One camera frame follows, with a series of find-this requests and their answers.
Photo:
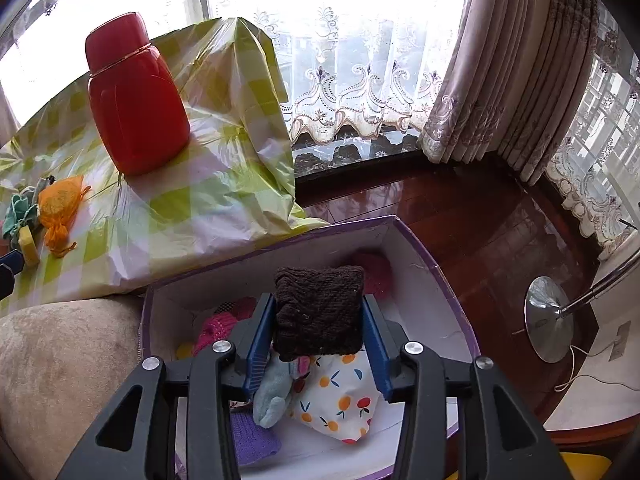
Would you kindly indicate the orange organza bag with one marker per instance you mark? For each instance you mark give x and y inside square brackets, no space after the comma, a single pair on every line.
[60,202]

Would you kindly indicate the dark marble window sill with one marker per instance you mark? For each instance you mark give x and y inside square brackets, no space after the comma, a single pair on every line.
[350,155]

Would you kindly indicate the yellow glossy cushion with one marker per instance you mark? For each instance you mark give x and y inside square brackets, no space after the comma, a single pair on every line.
[585,467]

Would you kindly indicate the dark pink knit cloth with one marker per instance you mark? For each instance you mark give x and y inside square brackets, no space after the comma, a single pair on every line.
[220,327]

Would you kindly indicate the teal terry towel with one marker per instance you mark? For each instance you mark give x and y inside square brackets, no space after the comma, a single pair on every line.
[17,215]

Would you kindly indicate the beige embroidered curtain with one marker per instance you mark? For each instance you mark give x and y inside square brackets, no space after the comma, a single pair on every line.
[500,85]

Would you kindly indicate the purple knit cloth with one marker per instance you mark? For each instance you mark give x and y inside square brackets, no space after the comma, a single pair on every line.
[252,437]

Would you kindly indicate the white lace curtain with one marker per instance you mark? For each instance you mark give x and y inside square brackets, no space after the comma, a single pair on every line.
[590,170]
[350,85]

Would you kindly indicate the metal floor outlet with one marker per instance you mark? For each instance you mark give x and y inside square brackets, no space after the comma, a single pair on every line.
[620,341]

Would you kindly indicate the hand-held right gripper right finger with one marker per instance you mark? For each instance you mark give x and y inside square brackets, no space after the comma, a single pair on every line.
[380,355]

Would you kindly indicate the dark brown knit cloth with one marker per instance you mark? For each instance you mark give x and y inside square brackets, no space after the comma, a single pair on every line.
[317,310]

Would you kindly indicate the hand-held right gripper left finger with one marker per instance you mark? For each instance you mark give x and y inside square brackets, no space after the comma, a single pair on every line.
[257,350]

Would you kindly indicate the light blue plush toy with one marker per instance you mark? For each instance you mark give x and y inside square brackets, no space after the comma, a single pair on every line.
[272,400]

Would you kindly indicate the white fruit print pouch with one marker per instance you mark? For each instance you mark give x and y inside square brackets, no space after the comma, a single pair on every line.
[340,405]

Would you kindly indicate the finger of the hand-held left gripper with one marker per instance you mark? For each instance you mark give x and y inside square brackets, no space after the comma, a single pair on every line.
[11,261]

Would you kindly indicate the chrome floor lamp base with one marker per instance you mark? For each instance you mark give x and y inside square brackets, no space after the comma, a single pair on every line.
[547,320]

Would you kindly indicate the purple cardboard box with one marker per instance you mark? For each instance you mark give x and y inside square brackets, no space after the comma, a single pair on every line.
[430,310]

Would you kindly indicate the green checkered plastic tablecloth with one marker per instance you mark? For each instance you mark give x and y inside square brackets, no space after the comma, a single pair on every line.
[175,225]

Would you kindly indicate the red plastic bottle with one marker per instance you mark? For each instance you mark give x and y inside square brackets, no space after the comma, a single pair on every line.
[135,110]

